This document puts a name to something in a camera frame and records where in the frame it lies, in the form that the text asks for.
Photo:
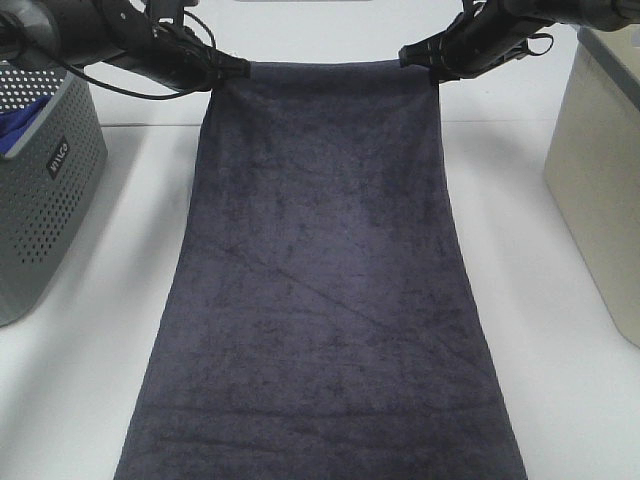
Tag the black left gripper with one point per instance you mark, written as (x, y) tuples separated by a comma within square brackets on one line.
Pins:
[(174, 57)]

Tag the blue cloth in basket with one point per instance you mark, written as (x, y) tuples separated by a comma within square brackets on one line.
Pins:
[(14, 123)]

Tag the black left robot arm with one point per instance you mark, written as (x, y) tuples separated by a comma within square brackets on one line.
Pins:
[(39, 35)]

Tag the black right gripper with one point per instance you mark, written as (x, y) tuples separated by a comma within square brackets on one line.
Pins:
[(484, 36)]

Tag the beige basket with grey rim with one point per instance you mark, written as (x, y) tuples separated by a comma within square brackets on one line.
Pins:
[(592, 167)]

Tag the dark grey towel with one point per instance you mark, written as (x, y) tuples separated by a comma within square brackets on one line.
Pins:
[(321, 324)]

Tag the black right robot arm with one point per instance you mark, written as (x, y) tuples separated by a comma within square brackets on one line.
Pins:
[(602, 15)]

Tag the grey perforated plastic basket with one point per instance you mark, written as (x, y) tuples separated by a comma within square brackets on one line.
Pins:
[(48, 180)]

